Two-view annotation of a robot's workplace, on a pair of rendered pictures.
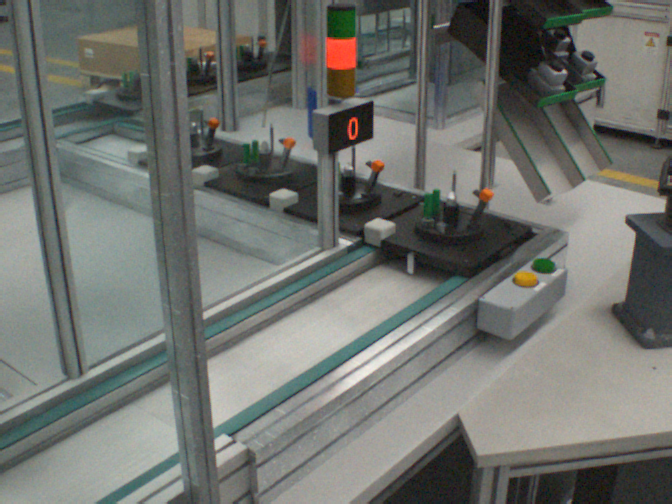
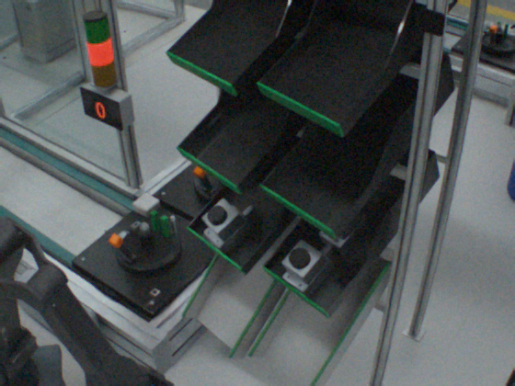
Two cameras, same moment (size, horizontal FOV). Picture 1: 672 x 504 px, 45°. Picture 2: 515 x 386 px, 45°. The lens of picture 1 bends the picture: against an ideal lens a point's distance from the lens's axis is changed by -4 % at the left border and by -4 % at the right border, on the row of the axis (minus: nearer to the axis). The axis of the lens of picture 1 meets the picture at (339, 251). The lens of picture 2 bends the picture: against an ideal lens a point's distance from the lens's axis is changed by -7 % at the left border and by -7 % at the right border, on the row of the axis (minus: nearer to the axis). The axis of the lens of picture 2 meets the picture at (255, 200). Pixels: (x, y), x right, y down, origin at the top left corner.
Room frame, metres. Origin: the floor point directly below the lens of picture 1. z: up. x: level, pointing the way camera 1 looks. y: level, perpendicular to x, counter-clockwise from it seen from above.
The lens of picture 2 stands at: (1.71, -1.19, 1.95)
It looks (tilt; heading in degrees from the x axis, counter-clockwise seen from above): 41 degrees down; 88
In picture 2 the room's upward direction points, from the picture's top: 2 degrees counter-clockwise
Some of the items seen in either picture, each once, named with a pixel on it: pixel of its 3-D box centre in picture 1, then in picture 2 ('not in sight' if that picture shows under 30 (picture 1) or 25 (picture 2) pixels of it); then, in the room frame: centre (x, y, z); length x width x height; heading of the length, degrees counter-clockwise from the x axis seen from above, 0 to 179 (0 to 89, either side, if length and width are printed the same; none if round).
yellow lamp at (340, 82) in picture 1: (341, 80); (103, 71); (1.45, 0.00, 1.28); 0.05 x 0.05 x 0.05
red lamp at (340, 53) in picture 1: (341, 51); (100, 50); (1.45, 0.00, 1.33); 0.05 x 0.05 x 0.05
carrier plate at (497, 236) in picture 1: (449, 234); (149, 255); (1.52, -0.21, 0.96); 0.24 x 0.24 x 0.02; 50
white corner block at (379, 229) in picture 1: (379, 232); (146, 208); (1.50, -0.08, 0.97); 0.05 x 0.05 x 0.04; 50
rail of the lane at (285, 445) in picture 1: (434, 336); (22, 255); (1.21, -0.16, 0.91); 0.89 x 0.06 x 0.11; 140
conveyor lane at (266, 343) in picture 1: (342, 311); (70, 210); (1.30, -0.01, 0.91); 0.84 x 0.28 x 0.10; 140
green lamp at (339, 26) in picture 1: (341, 23); (97, 28); (1.45, 0.00, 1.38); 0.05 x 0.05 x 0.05
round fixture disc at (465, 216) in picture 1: (450, 225); (148, 248); (1.52, -0.21, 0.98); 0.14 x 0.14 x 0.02
